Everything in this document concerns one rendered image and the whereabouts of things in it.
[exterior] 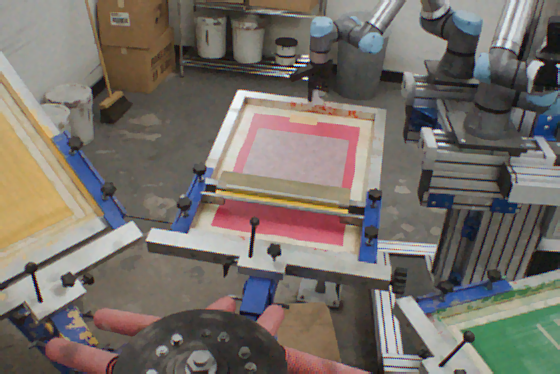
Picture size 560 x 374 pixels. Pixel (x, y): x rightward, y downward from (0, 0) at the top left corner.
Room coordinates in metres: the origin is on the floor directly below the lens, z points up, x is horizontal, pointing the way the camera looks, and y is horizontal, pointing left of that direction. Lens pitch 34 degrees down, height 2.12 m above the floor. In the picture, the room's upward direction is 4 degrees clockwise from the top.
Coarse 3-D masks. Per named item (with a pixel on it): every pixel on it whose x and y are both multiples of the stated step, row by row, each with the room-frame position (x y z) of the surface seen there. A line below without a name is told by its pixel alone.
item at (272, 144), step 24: (264, 120) 1.95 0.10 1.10; (288, 120) 1.96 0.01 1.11; (264, 144) 1.81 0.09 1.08; (288, 144) 1.81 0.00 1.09; (240, 168) 1.67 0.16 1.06; (264, 168) 1.68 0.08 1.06; (288, 168) 1.68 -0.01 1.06; (216, 216) 1.44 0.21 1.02; (240, 216) 1.45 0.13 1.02; (264, 216) 1.45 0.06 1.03
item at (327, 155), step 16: (320, 128) 1.92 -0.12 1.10; (336, 128) 1.92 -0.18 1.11; (352, 128) 1.93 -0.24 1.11; (304, 144) 1.82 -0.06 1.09; (320, 144) 1.82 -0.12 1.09; (336, 144) 1.83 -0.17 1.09; (352, 144) 1.83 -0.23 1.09; (304, 160) 1.73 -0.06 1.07; (320, 160) 1.74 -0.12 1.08; (336, 160) 1.74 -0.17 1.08; (352, 160) 1.74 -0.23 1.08; (304, 176) 1.65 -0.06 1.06; (320, 176) 1.65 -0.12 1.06; (336, 176) 1.66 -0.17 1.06; (352, 176) 1.66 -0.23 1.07; (288, 224) 1.42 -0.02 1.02; (304, 224) 1.43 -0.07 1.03; (320, 224) 1.43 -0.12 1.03; (336, 224) 1.43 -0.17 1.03; (304, 240) 1.36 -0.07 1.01; (320, 240) 1.36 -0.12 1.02; (336, 240) 1.37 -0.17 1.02
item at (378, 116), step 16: (240, 96) 2.05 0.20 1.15; (256, 96) 2.05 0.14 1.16; (272, 96) 2.06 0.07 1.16; (240, 112) 1.97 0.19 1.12; (320, 112) 2.01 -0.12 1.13; (336, 112) 2.00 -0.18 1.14; (352, 112) 1.99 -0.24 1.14; (368, 112) 1.98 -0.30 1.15; (384, 112) 1.99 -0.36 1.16; (224, 128) 1.84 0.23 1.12; (384, 128) 1.89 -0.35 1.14; (224, 144) 1.75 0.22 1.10; (208, 160) 1.66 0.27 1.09; (192, 224) 1.38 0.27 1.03; (240, 240) 1.31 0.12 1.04; (256, 240) 1.32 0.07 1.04; (336, 256) 1.27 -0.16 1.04; (352, 256) 1.27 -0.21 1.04
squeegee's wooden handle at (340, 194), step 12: (228, 180) 1.48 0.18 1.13; (240, 180) 1.49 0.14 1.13; (252, 180) 1.49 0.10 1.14; (264, 180) 1.49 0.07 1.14; (276, 180) 1.49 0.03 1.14; (288, 180) 1.49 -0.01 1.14; (288, 192) 1.45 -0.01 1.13; (300, 192) 1.45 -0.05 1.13; (312, 192) 1.45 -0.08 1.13; (324, 192) 1.45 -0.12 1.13; (336, 192) 1.45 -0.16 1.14; (348, 192) 1.45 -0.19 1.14; (348, 204) 1.41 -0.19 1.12
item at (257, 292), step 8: (248, 280) 1.12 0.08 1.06; (256, 280) 1.12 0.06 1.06; (264, 280) 1.12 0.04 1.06; (272, 280) 1.15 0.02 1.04; (248, 288) 1.10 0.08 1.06; (256, 288) 1.10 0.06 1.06; (264, 288) 1.10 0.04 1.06; (248, 296) 1.07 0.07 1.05; (256, 296) 1.07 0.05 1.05; (264, 296) 1.07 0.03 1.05; (248, 304) 1.05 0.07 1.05; (256, 304) 1.05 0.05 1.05; (264, 304) 1.05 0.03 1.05; (240, 312) 1.03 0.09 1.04; (248, 312) 1.02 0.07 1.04; (256, 312) 1.02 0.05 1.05; (256, 320) 1.02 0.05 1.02
